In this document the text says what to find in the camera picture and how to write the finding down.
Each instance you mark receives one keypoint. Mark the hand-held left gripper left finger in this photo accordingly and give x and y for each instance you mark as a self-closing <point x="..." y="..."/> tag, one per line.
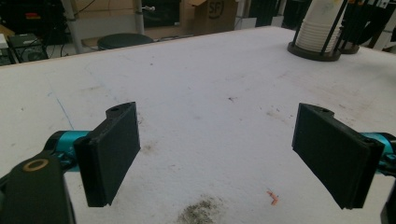
<point x="107" y="155"/>

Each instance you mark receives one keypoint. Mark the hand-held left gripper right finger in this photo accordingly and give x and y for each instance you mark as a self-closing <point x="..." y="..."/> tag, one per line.
<point x="333" y="155"/>

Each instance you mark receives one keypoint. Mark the stack of white cups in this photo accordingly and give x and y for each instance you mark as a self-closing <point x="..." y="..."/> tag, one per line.
<point x="314" y="28"/>

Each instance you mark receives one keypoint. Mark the small orange scrap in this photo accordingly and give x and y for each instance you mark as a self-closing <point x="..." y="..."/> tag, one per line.
<point x="272" y="198"/>

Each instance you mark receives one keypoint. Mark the black round stool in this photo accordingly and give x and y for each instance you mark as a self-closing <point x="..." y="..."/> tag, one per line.
<point x="124" y="40"/>

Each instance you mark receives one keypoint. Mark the grey metal stand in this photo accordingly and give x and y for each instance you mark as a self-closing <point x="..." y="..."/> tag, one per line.
<point x="73" y="28"/>

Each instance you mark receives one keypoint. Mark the black computer tower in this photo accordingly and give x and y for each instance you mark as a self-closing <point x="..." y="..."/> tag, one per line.
<point x="26" y="46"/>

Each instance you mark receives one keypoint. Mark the brown cardboard box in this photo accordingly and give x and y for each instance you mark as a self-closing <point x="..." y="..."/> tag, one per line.
<point x="214" y="18"/>

